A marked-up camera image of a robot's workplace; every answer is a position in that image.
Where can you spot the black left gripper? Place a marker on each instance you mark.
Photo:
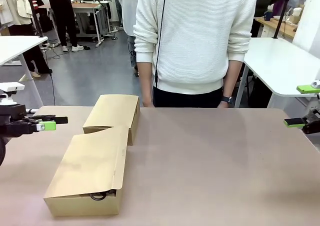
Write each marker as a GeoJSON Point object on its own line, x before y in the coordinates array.
{"type": "Point", "coordinates": [12, 121]}

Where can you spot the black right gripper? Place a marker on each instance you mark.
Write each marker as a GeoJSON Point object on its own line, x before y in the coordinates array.
{"type": "Point", "coordinates": [312, 126]}

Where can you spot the large cardboard box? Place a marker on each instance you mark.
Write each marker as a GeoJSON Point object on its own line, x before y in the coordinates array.
{"type": "Point", "coordinates": [87, 166]}

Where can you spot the small cardboard box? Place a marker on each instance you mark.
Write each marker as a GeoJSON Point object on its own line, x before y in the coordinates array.
{"type": "Point", "coordinates": [112, 111]}

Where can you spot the person's left forearm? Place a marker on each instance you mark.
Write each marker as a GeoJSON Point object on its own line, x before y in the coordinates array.
{"type": "Point", "coordinates": [232, 78]}

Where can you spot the person's right forearm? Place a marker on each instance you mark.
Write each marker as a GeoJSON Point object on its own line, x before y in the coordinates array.
{"type": "Point", "coordinates": [145, 81]}

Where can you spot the person's left hand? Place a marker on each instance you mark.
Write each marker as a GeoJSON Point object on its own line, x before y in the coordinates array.
{"type": "Point", "coordinates": [225, 105]}

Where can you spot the person's right hand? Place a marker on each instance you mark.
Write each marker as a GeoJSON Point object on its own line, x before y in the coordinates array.
{"type": "Point", "coordinates": [148, 104]}

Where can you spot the white table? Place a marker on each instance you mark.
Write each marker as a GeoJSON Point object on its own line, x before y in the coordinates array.
{"type": "Point", "coordinates": [15, 48]}
{"type": "Point", "coordinates": [275, 61]}

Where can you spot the person with beige shoes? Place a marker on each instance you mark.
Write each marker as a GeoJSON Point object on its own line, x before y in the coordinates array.
{"type": "Point", "coordinates": [37, 58]}

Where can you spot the black wristwatch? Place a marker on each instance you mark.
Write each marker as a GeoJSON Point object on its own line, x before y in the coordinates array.
{"type": "Point", "coordinates": [227, 99]}

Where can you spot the wooden desk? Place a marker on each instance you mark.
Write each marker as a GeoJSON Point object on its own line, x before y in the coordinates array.
{"type": "Point", "coordinates": [272, 23]}

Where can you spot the black slanted pole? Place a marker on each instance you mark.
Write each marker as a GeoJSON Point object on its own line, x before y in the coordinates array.
{"type": "Point", "coordinates": [281, 18]}

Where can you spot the white jug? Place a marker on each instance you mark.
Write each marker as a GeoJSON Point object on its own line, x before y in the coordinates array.
{"type": "Point", "coordinates": [297, 16]}

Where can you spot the dark blue cup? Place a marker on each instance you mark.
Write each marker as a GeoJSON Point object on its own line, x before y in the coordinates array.
{"type": "Point", "coordinates": [268, 16]}

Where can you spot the black stand pole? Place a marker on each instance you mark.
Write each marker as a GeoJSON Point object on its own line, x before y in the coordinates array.
{"type": "Point", "coordinates": [35, 13]}

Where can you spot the black trousers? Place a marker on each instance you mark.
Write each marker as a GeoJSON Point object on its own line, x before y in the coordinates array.
{"type": "Point", "coordinates": [187, 99]}

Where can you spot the person in black clothes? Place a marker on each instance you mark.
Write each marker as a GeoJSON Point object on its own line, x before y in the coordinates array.
{"type": "Point", "coordinates": [60, 6]}

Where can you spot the wooden top workbench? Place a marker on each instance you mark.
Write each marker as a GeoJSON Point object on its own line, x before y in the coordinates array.
{"type": "Point", "coordinates": [85, 5]}

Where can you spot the white knit sweater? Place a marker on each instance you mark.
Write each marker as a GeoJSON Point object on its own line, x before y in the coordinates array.
{"type": "Point", "coordinates": [195, 36]}

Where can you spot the person in white top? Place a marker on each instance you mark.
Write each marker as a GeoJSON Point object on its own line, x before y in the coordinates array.
{"type": "Point", "coordinates": [127, 11]}

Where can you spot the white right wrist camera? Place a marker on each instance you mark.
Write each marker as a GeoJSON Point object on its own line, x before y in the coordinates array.
{"type": "Point", "coordinates": [316, 83]}

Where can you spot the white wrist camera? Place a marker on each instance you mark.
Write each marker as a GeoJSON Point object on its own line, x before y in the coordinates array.
{"type": "Point", "coordinates": [316, 83]}
{"type": "Point", "coordinates": [12, 86]}

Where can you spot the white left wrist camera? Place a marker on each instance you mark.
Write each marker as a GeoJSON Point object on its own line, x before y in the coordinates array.
{"type": "Point", "coordinates": [12, 86]}

